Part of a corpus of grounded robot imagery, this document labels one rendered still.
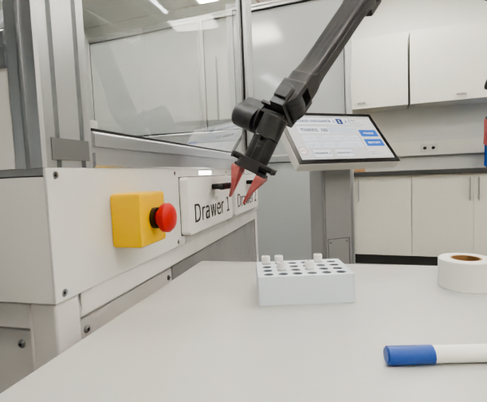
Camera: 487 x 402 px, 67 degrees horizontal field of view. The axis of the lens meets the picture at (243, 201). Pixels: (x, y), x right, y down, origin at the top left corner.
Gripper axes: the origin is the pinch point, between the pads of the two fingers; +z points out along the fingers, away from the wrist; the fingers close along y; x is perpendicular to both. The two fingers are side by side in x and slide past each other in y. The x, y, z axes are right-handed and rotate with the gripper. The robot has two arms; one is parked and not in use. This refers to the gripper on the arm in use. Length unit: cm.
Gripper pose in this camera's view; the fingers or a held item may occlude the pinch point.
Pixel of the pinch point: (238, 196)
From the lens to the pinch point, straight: 84.4
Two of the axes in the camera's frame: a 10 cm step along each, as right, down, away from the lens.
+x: -2.0, 0.7, -9.8
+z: -4.3, 8.9, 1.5
